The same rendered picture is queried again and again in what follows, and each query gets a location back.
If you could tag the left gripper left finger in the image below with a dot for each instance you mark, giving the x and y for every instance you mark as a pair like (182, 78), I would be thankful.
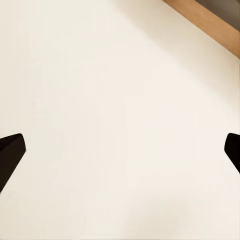
(12, 150)

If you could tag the cabinet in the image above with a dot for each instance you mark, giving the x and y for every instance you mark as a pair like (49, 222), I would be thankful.
(227, 10)

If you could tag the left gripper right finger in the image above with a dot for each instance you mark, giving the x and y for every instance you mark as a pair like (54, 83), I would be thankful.
(232, 149)

